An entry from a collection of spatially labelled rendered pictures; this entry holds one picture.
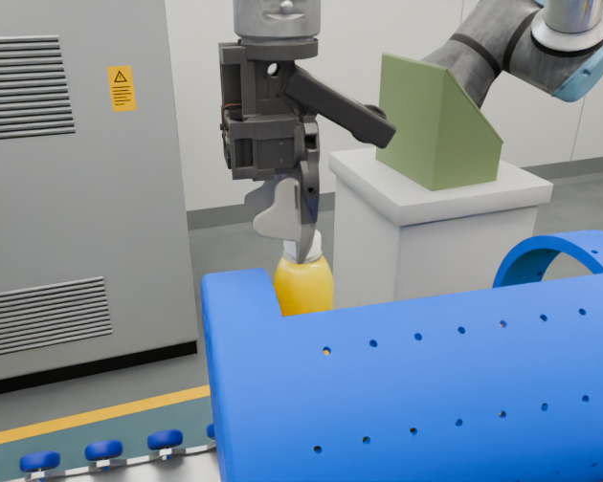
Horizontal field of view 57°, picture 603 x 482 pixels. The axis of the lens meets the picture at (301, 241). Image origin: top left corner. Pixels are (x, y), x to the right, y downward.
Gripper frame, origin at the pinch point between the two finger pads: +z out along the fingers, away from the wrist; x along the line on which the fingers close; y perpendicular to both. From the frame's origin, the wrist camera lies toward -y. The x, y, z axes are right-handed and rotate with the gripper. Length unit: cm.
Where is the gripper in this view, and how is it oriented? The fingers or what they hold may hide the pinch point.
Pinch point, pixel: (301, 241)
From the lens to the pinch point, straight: 57.9
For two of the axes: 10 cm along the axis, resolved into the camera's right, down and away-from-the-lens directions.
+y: -9.7, 1.1, -2.1
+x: 2.3, 4.4, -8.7
